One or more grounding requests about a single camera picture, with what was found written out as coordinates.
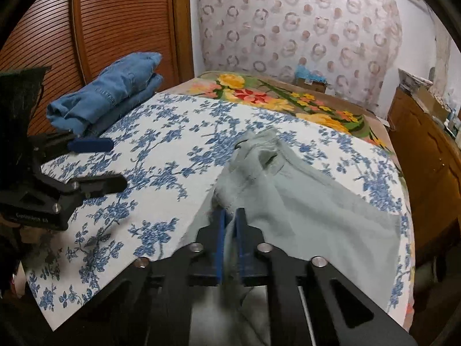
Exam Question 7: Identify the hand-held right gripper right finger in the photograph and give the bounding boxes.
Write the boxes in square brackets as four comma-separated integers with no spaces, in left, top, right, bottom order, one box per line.
[233,208,418,346]

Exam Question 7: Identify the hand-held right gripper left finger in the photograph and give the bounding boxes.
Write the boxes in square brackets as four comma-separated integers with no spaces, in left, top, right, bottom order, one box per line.
[54,208,228,346]

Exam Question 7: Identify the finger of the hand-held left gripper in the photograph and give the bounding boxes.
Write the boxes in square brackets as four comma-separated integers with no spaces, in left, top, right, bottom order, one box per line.
[53,173,128,212]
[33,132,115,154]

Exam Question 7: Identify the grey-green pants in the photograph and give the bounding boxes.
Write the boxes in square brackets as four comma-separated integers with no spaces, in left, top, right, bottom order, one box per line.
[176,127,403,346]

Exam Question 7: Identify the folded blue jeans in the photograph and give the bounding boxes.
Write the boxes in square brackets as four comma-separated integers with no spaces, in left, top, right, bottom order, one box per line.
[46,52,163,136]

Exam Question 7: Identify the wooden louvered wardrobe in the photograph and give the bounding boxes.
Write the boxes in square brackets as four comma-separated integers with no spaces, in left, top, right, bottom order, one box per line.
[0,0,196,145]

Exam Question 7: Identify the colourful flower blanket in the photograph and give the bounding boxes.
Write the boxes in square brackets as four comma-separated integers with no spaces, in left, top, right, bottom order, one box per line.
[155,71,404,174]

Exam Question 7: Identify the brown cardboard box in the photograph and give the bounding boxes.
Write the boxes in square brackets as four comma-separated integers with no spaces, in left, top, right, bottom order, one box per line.
[295,76,328,95]

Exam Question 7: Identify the blue plastic bag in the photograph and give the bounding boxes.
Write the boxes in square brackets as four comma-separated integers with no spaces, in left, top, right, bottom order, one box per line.
[293,65,325,84]

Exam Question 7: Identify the white paper stack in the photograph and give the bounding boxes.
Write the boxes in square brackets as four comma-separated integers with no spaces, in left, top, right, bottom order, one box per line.
[398,68,433,93]

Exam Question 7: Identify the white lace curtain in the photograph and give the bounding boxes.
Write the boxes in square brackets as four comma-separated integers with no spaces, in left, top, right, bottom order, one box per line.
[432,32,458,94]

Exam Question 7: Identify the ring-patterned curtain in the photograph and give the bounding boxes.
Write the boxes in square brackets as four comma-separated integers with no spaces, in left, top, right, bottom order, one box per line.
[196,0,403,113]

